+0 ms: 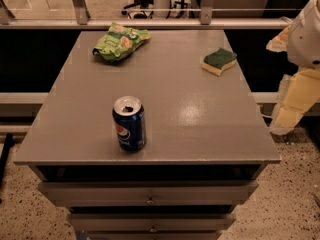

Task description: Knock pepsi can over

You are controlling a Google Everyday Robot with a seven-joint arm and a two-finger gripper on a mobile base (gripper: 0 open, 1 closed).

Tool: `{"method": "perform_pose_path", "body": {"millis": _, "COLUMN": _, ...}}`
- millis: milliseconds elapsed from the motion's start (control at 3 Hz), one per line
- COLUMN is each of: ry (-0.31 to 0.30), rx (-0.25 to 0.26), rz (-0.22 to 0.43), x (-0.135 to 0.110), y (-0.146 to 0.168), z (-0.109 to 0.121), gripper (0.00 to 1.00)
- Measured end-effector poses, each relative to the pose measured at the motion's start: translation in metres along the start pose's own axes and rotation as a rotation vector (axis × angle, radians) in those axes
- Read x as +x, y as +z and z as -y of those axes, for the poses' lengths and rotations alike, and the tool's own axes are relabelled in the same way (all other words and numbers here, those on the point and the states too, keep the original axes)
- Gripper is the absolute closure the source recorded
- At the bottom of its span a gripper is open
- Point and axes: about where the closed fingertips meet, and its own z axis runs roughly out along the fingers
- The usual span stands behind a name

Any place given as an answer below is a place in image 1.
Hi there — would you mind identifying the black object at left edge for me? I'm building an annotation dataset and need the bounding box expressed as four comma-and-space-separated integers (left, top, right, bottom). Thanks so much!
0, 133, 15, 186

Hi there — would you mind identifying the grey drawer cabinet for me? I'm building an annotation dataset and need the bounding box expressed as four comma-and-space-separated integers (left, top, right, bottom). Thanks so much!
16, 30, 280, 240

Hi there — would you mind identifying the round drawer knob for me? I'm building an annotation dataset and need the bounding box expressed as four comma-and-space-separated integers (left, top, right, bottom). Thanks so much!
149, 226, 158, 233
145, 197, 156, 206

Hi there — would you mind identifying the black office chair base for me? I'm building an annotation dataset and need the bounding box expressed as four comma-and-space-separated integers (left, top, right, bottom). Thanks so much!
120, 0, 155, 20

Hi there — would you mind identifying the green yellow sponge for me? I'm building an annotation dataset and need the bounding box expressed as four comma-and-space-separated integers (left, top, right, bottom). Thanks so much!
201, 48, 237, 76

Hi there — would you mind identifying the blue pepsi can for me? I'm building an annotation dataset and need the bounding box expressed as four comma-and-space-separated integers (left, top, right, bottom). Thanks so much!
112, 96, 146, 152

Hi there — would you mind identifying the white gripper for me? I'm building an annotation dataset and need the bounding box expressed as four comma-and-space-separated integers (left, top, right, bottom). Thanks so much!
266, 0, 320, 135

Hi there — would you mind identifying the round drawer knob upper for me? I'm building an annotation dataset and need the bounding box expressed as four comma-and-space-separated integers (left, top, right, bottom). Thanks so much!
145, 197, 156, 206

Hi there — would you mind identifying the round drawer knob lower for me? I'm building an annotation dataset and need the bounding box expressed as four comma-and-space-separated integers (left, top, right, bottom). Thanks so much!
149, 226, 158, 233

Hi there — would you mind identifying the metal railing beam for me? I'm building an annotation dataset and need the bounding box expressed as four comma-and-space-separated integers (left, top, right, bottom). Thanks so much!
0, 17, 293, 31

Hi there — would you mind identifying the green chip bag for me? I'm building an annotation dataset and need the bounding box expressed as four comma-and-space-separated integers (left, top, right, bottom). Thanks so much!
92, 22, 151, 62

